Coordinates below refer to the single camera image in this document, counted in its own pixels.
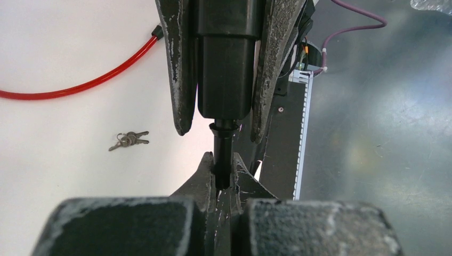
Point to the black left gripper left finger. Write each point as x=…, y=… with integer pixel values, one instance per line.
x=173, y=225

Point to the key bunch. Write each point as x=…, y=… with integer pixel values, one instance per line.
x=129, y=139

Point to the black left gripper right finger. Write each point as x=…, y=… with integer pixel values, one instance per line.
x=271, y=226

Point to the red cable lock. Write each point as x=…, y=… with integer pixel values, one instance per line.
x=156, y=36

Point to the plastic water bottle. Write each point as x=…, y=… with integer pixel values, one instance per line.
x=442, y=6

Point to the black padlock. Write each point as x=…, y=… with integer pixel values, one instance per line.
x=227, y=32

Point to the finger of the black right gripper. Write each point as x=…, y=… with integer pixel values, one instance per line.
x=278, y=23
x=176, y=19

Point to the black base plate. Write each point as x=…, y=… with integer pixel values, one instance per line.
x=277, y=161

